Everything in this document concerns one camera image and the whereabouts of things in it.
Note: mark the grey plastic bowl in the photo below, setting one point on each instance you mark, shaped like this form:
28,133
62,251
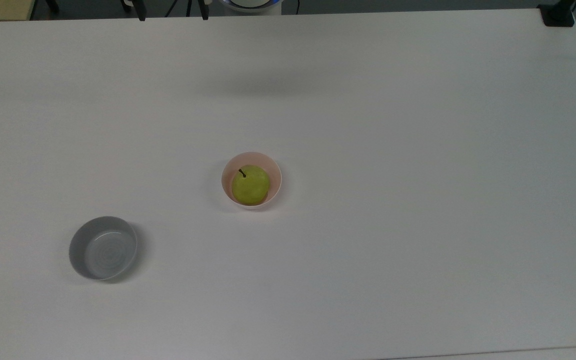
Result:
103,248

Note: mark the pink plastic bowl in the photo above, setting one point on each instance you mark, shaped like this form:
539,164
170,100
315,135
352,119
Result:
228,176

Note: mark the black stand pole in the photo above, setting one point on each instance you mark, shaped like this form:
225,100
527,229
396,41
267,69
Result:
204,9
139,9

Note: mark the green pear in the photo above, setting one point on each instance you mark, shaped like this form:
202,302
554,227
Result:
251,186

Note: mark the black camera stand clamp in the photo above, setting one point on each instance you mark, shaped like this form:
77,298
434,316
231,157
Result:
558,14

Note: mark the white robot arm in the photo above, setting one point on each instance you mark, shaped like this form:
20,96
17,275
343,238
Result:
250,5

